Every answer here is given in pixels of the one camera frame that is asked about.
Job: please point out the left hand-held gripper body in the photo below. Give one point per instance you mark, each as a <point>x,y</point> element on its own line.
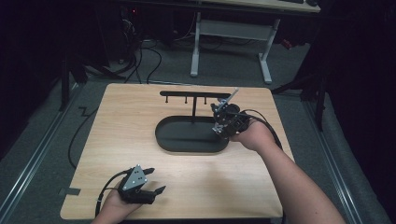
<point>134,180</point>

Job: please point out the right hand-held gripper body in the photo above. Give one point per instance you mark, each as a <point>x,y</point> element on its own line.
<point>232,121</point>

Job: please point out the black key rack with tray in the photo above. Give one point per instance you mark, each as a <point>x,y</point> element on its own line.
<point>186,133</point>

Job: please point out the person's right hand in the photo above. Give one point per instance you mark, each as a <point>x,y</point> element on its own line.
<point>257,137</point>

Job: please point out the person's left hand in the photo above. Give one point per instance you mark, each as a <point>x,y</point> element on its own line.
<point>116,207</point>

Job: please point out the grey tape strip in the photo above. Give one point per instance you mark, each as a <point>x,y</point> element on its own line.
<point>71,191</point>

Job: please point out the desk with white legs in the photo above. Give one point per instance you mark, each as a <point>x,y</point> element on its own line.
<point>236,29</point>

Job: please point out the dark metal stand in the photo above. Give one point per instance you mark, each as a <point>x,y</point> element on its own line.
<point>320,105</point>
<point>64,84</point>

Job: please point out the small red object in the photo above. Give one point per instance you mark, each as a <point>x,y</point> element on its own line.
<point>286,44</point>

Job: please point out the dark computer tower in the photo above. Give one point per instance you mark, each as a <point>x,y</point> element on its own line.
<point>129,28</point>

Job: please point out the metal floor rail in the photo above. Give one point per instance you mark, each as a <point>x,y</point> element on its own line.
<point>31,161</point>
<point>336,174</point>

